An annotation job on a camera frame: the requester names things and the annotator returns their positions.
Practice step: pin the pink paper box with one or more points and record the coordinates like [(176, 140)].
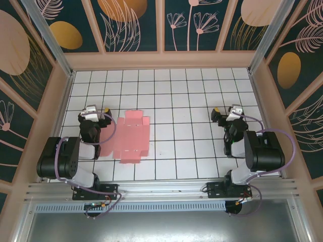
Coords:
[(132, 136)]

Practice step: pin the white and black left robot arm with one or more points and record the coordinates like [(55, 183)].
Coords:
[(58, 161)]

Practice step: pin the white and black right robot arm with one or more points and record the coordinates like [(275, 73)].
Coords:
[(265, 153)]

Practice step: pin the grey metal sheet panel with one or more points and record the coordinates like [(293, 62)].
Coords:
[(161, 227)]

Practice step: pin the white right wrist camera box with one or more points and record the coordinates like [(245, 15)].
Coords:
[(234, 113)]

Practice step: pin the aluminium side rail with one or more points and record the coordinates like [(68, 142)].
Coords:
[(67, 87), (255, 93)]

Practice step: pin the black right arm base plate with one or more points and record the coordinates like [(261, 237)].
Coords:
[(217, 190)]

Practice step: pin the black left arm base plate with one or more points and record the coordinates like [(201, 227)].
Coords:
[(108, 191)]

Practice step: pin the aluminium profile rail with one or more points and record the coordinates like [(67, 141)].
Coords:
[(161, 189)]

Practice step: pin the aluminium corner post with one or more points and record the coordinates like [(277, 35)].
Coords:
[(50, 40), (267, 37)]

